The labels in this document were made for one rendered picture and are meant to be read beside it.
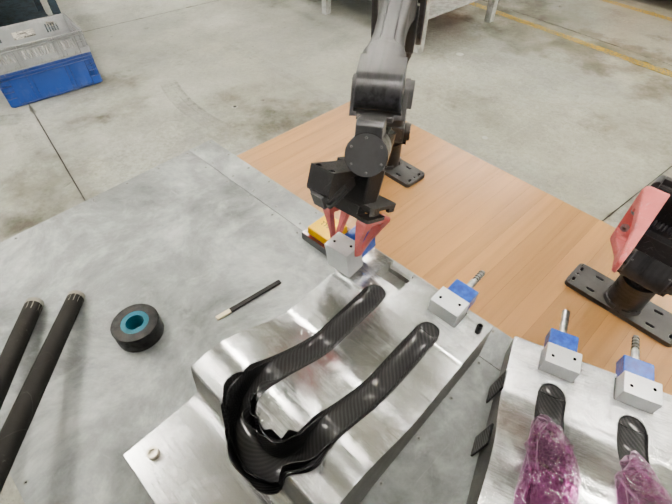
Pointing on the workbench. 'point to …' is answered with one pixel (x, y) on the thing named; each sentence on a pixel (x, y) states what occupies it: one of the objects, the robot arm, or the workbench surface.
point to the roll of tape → (150, 331)
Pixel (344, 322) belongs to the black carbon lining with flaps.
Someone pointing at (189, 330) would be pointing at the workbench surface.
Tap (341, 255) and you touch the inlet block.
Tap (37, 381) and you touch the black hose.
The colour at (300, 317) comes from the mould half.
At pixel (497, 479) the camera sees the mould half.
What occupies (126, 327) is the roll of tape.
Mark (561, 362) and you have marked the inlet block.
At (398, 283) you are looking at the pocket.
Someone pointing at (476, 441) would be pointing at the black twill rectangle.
